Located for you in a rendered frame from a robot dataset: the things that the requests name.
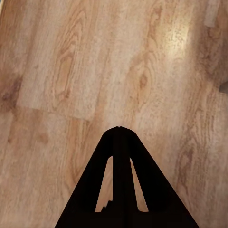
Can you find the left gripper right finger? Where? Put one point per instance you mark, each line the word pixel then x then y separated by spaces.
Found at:
pixel 165 209

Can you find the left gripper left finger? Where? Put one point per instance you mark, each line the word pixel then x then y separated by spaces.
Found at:
pixel 80 209

